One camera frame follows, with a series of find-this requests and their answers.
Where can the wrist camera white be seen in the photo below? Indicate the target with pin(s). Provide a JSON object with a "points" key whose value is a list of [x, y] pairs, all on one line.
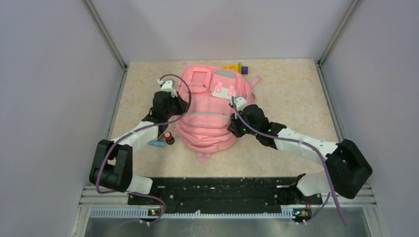
{"points": [[169, 86], [238, 103]]}

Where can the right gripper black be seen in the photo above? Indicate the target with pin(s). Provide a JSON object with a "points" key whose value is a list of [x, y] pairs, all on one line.
{"points": [[233, 127]]}

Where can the light blue eraser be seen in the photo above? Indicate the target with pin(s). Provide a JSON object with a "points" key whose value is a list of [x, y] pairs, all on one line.
{"points": [[157, 143]]}

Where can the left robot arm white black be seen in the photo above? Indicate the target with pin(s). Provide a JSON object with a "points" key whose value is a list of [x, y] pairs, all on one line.
{"points": [[112, 167]]}

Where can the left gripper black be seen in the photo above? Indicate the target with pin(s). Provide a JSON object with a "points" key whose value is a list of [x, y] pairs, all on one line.
{"points": [[183, 104]]}

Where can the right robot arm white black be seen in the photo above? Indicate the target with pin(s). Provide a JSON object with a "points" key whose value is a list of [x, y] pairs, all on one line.
{"points": [[346, 170]]}

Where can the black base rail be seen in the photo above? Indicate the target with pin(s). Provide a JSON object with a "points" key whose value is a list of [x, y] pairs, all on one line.
{"points": [[230, 195]]}

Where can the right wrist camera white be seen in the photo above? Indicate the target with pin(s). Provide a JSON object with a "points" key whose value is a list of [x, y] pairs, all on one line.
{"points": [[238, 103]]}

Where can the red perfect stamp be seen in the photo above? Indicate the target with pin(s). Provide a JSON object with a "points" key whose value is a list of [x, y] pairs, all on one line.
{"points": [[170, 140]]}

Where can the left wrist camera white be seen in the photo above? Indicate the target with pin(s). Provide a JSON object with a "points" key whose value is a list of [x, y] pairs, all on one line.
{"points": [[169, 86]]}

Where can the pink student backpack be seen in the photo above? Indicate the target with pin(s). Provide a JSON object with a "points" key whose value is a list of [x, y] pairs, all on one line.
{"points": [[204, 128]]}

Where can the yellow triangle toy purple cap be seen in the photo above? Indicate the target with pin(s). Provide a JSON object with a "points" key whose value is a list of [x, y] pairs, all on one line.
{"points": [[244, 70]]}

